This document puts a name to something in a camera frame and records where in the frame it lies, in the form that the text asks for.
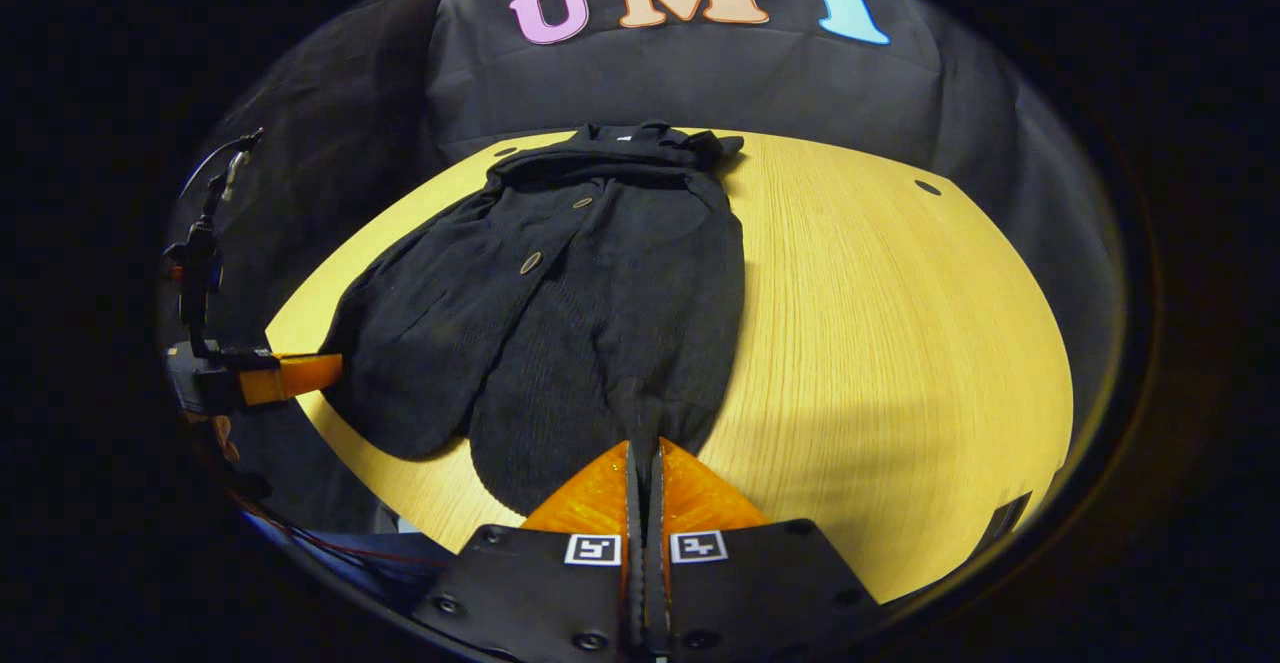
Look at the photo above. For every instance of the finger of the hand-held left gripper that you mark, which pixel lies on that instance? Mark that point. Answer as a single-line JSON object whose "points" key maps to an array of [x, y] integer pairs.
{"points": [[295, 374]]}

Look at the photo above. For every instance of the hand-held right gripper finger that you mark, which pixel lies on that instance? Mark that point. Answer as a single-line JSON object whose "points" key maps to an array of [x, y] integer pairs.
{"points": [[633, 583], [655, 583]]}

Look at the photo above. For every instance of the black coat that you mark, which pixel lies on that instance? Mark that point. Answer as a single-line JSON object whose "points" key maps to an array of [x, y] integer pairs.
{"points": [[560, 323]]}

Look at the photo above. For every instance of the person's blue clothing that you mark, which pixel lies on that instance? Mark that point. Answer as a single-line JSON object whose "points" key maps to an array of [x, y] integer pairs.
{"points": [[370, 568]]}

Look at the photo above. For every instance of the black chair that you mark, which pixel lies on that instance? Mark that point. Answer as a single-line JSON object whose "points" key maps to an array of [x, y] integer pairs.
{"points": [[1005, 518]]}

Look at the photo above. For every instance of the black backdrop cloth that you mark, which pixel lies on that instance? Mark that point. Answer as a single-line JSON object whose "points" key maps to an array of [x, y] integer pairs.
{"points": [[700, 83]]}

